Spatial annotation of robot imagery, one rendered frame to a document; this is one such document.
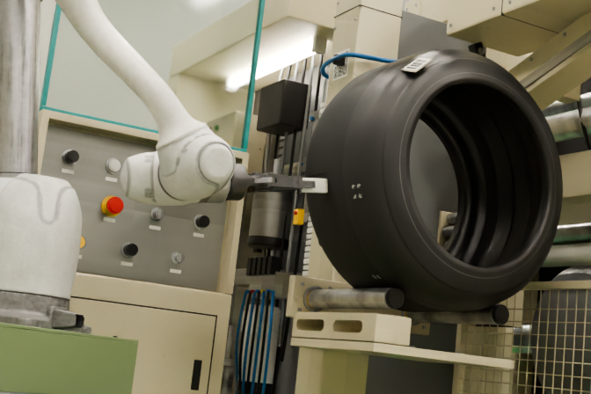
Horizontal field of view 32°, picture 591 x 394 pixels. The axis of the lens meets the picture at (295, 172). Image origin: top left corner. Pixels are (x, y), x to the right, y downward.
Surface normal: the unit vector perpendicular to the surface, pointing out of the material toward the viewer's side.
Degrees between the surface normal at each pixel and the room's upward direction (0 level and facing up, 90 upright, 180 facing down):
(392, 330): 90
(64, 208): 75
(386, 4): 90
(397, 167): 90
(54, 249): 88
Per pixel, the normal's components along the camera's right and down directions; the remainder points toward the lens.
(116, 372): 0.83, -0.01
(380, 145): -0.26, -0.26
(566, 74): 0.04, 0.90
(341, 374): 0.47, -0.11
